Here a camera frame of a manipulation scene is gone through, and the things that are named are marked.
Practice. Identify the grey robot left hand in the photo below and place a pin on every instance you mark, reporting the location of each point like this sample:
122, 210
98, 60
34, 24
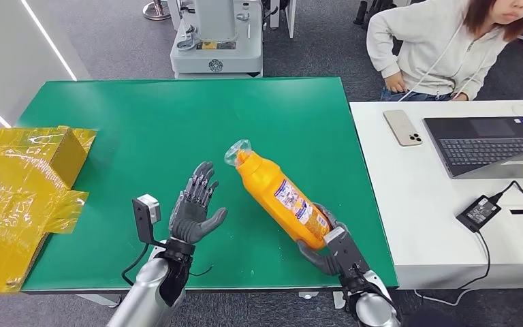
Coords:
189, 221

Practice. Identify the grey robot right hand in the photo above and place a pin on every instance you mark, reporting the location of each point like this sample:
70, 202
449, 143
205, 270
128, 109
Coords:
320, 264

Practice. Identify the orange plastic bottle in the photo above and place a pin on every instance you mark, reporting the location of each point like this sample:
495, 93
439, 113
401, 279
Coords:
270, 185

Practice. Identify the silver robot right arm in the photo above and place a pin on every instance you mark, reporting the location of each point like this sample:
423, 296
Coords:
374, 311

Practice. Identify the white robot base machine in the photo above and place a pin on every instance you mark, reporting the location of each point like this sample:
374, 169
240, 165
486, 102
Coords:
216, 54

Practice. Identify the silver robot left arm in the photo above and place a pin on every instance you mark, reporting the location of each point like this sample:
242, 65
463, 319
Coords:
148, 293

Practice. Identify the small round table foot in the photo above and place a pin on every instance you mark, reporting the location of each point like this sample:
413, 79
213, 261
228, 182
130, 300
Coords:
307, 295

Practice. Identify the beige smartphone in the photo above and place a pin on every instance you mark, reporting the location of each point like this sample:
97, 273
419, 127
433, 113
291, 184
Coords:
402, 128

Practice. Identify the black power adapter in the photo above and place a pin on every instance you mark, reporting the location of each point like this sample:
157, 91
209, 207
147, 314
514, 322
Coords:
479, 214

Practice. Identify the yellow taped cardboard box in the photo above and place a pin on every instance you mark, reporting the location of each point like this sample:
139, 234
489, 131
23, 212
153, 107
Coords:
13, 194

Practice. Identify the person's right hand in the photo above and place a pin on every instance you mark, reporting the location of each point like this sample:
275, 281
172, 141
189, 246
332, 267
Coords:
396, 82

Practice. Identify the person's hand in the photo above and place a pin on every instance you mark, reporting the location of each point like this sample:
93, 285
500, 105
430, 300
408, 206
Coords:
396, 82
460, 96

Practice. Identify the dark grey laptop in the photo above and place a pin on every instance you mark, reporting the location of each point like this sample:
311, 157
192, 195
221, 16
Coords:
487, 150

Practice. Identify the metal chair base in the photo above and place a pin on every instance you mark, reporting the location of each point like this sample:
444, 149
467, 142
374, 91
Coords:
155, 12

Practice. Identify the person's left hand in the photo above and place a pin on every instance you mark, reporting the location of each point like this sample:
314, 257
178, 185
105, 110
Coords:
460, 96

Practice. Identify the white furniture panel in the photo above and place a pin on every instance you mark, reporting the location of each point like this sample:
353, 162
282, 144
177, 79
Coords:
290, 18

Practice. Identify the person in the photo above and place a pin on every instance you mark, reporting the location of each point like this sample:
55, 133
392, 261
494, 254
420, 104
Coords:
428, 45

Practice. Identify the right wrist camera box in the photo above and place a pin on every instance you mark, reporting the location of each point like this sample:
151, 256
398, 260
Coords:
347, 252

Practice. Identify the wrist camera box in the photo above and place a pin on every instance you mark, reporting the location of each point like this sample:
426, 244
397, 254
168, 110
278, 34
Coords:
143, 221
347, 252

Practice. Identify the white table bracket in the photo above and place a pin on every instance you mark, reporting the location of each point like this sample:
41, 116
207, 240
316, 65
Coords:
338, 300

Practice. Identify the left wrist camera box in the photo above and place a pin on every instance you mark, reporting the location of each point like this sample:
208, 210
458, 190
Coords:
143, 221

